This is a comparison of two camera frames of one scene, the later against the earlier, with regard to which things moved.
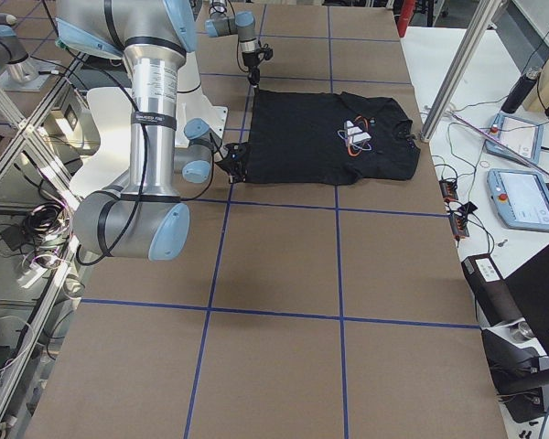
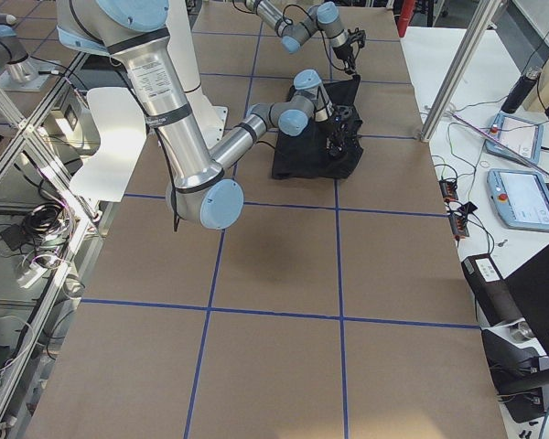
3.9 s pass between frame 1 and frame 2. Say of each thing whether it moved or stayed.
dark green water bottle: stayed
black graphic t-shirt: moved
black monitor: stayed
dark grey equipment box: stayed
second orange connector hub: stayed
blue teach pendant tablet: stayed
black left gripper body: moved
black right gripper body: moved
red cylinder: stayed
